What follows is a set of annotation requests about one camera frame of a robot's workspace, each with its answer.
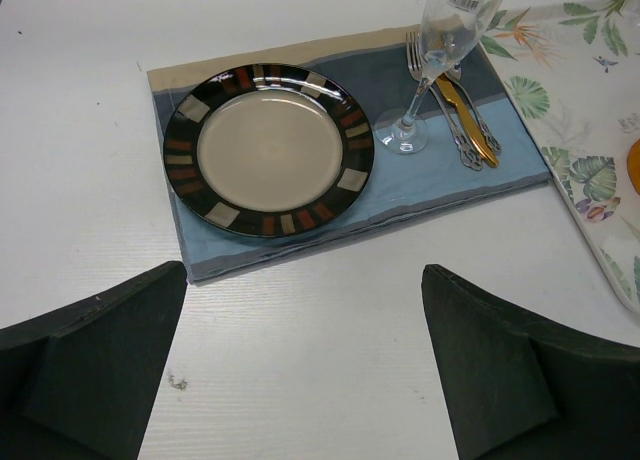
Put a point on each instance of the golden braided bread bun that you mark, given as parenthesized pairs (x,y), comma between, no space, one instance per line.
(633,166)

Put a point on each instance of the gold table knife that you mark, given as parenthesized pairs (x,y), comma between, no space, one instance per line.
(467,121)

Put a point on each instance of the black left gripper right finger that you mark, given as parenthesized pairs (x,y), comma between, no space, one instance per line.
(518,385)

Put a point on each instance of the silver fork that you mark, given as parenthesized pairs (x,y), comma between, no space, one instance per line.
(468,154)

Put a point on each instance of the leaf patterned white tray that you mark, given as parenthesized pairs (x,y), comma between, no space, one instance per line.
(572,70)

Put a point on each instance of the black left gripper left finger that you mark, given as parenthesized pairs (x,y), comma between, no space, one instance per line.
(80,382)

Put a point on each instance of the black rimmed beige plate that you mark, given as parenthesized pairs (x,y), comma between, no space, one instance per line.
(268,150)

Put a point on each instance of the clear wine glass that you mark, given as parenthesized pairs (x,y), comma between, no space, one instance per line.
(449,30)

